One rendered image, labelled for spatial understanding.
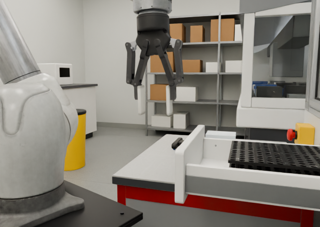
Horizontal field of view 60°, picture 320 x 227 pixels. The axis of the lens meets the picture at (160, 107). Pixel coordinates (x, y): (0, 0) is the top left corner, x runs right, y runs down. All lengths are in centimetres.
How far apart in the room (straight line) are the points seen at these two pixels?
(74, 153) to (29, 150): 268
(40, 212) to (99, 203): 13
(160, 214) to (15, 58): 60
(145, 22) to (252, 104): 94
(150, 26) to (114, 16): 499
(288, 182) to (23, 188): 50
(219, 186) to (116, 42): 506
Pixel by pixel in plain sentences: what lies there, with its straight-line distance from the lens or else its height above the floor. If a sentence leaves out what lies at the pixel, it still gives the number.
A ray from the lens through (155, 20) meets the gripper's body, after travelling 63.
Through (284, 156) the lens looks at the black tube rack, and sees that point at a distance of 66.
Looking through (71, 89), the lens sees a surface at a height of 84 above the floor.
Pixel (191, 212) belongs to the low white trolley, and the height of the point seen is 67.
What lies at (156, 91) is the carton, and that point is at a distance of 473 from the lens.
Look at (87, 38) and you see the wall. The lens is 584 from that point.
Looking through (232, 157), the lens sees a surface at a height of 90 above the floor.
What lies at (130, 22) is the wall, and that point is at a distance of 545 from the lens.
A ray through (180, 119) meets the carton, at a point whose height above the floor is 30.
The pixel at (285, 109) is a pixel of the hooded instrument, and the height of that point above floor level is 90.
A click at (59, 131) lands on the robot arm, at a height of 96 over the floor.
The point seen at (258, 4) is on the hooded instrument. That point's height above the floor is 141.
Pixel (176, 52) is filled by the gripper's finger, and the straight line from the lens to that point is 63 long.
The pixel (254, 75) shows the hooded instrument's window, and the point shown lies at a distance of 148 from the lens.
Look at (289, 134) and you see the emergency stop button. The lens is 100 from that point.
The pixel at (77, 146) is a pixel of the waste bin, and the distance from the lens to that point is 325.
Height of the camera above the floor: 108
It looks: 7 degrees down
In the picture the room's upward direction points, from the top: straight up
